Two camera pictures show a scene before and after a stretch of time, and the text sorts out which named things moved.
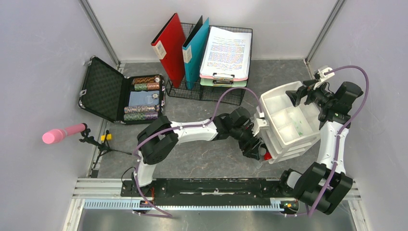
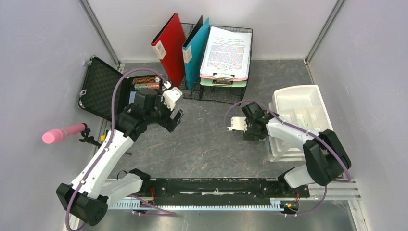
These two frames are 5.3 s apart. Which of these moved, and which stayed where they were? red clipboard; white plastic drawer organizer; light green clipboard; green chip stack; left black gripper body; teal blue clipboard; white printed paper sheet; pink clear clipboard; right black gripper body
Moved: white plastic drawer organizer; left black gripper body; right black gripper body
Stayed: light green clipboard; pink clear clipboard; teal blue clipboard; red clipboard; green chip stack; white printed paper sheet
